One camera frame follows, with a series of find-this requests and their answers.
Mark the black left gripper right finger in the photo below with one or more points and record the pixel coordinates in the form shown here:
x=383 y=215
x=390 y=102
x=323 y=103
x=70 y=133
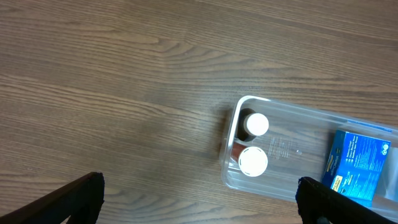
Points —
x=319 y=204

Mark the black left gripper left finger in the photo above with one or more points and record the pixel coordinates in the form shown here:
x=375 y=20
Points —
x=79 y=201

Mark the blue medicine box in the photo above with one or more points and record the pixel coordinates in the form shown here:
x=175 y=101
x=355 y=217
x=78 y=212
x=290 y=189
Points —
x=355 y=164

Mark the orange bottle white cap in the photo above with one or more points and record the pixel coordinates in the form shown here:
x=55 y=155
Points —
x=252 y=160

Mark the dark bottle white cap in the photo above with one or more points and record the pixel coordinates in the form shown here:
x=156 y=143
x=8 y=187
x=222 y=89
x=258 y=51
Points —
x=251 y=125

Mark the clear plastic container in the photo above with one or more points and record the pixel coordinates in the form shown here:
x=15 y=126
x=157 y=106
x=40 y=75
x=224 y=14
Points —
x=298 y=144

